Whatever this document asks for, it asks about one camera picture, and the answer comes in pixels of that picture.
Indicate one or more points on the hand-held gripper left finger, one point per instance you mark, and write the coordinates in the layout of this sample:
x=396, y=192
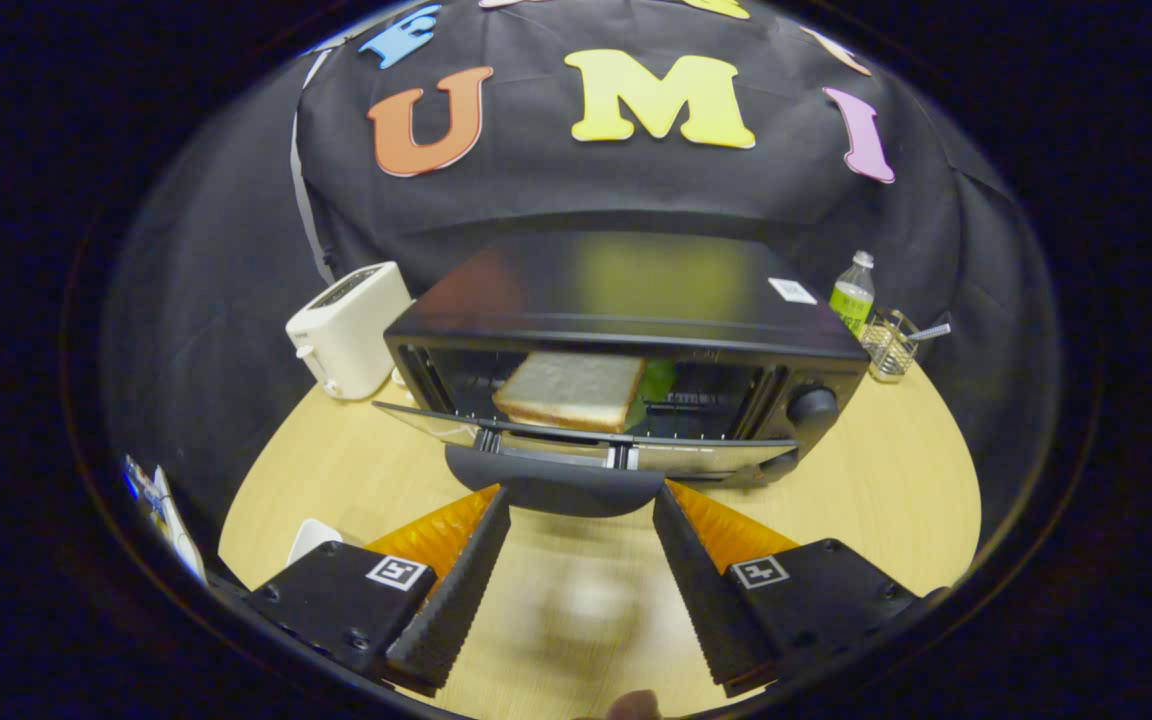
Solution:
x=461, y=590

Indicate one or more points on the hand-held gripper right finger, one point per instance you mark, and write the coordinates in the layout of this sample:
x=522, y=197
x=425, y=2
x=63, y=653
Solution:
x=701, y=590

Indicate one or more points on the toast sandwich with lettuce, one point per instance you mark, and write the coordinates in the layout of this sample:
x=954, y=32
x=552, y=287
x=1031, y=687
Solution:
x=566, y=388

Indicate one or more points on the black toaster oven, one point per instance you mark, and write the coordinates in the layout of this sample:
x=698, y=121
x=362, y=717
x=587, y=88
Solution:
x=636, y=290

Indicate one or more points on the white bread toaster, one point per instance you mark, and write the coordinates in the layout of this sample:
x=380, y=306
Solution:
x=346, y=330

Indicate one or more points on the white rectangular plate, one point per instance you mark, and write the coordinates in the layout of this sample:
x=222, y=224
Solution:
x=311, y=540

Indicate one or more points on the bottle with green label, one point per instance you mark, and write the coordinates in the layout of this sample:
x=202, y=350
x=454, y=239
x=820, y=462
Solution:
x=852, y=300

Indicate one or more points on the black backdrop cloth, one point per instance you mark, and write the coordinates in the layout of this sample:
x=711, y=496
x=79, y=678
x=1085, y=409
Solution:
x=536, y=200

